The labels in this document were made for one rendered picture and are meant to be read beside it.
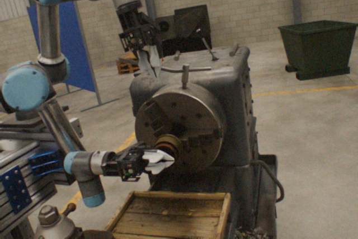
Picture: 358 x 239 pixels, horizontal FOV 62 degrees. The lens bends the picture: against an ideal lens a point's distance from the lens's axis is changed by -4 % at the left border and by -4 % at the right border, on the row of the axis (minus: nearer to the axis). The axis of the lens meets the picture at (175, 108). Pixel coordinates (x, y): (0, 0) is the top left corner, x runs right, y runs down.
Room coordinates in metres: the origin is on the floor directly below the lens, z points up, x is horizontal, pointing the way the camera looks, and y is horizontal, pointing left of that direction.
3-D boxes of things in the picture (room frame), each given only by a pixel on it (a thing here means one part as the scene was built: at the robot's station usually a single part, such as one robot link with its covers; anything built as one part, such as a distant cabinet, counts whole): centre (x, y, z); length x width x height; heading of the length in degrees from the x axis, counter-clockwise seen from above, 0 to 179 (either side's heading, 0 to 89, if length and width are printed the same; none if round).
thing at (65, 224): (0.51, 0.28, 1.13); 0.08 x 0.08 x 0.03
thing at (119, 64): (9.21, 0.88, 0.22); 1.25 x 0.86 x 0.44; 164
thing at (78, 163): (0.91, 0.33, 1.07); 0.11 x 0.08 x 0.09; 70
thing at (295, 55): (5.35, -2.65, 0.43); 1.34 x 0.94 x 0.85; 174
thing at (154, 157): (0.82, 0.08, 1.09); 0.09 x 0.06 x 0.03; 70
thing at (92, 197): (0.93, 0.33, 0.98); 0.11 x 0.08 x 0.11; 17
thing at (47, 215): (0.51, 0.28, 1.17); 0.04 x 0.04 x 0.03
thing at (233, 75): (1.42, -0.12, 1.06); 0.59 x 0.48 x 0.39; 160
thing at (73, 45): (7.44, 2.53, 1.18); 4.12 x 0.80 x 2.35; 33
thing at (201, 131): (0.94, -0.06, 1.08); 0.12 x 0.11 x 0.05; 70
